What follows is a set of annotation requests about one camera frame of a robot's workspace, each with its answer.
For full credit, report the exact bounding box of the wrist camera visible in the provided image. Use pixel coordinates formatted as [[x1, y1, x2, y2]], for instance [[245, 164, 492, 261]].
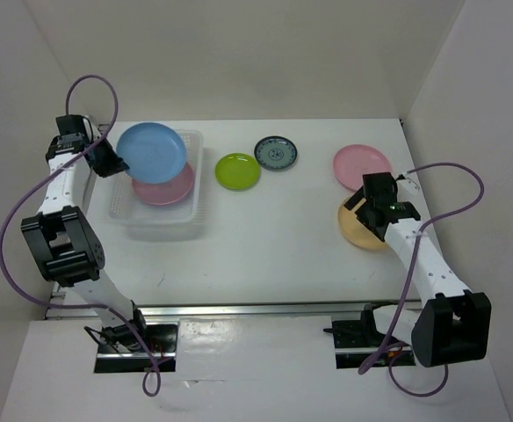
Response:
[[363, 172, 413, 209], [55, 114, 96, 142]]

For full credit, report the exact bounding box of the pink plastic plate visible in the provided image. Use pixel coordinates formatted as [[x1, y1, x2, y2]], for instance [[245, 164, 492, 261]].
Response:
[[132, 164, 195, 206], [333, 144, 393, 191]]

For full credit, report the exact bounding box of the blue floral ceramic plate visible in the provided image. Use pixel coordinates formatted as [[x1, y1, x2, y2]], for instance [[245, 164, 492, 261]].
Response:
[[253, 135, 299, 171]]

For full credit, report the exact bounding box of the beige plastic plate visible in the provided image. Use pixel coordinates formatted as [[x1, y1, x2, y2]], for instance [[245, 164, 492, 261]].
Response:
[[337, 198, 388, 251]]

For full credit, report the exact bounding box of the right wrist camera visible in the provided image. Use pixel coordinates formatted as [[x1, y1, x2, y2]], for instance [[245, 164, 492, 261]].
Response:
[[363, 172, 413, 209]]

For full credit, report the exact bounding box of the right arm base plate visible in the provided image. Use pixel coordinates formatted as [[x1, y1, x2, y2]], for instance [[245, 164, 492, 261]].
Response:
[[324, 307, 416, 370]]

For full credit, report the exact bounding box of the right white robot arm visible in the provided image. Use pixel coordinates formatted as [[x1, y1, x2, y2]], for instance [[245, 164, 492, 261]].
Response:
[[89, 143, 466, 306]]

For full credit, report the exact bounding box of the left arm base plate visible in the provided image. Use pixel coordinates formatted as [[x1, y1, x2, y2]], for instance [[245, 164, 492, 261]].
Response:
[[84, 322, 178, 374]]

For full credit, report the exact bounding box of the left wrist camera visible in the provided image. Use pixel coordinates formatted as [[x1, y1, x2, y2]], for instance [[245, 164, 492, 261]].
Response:
[[55, 114, 96, 142]]

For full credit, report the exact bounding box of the blue plastic plate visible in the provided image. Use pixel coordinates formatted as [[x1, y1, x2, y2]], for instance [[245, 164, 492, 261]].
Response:
[[116, 122, 188, 184]]

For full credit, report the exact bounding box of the green plastic plate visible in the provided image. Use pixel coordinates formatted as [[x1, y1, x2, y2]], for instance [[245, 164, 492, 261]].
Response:
[[214, 153, 261, 191]]

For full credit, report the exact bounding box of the clear plastic perforated bin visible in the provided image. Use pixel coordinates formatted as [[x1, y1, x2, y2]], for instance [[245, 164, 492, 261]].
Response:
[[107, 130, 205, 242]]

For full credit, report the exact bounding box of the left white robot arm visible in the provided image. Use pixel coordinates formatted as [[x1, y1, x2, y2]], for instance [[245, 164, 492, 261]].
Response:
[[21, 158, 150, 352]]

